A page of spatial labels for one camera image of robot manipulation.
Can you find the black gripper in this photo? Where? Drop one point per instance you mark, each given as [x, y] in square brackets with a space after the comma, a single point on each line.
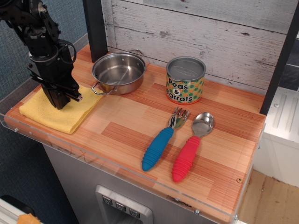
[52, 65]

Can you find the yellow cloth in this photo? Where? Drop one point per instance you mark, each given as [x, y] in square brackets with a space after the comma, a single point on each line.
[66, 120]

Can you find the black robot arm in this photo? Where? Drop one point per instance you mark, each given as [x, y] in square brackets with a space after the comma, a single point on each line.
[31, 22]

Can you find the clear acrylic table guard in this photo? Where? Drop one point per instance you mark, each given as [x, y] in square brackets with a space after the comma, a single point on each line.
[106, 150]

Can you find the small steel pot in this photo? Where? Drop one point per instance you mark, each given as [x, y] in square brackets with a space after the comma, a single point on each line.
[119, 73]

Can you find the silver button control panel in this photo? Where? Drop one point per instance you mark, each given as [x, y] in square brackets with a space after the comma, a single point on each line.
[118, 209]

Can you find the orange object bottom left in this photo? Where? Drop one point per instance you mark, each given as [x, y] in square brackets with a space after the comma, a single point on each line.
[28, 219]

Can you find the peas and carrots can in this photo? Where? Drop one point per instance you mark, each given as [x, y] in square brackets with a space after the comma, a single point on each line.
[185, 80]

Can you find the white ribbed cabinet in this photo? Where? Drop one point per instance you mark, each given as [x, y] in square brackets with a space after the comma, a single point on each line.
[277, 154]

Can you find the black vertical post left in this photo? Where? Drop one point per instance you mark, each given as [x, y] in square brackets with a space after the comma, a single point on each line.
[95, 28]

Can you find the black vertical post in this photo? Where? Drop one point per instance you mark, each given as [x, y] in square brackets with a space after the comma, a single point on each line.
[282, 61]
[95, 28]

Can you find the blue handled fork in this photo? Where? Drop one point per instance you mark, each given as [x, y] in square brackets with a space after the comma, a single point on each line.
[159, 143]

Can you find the red handled spoon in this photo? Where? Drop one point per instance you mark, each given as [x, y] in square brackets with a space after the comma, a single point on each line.
[202, 125]

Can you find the black vertical post right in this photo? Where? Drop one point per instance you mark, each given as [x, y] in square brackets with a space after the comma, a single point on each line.
[282, 61]

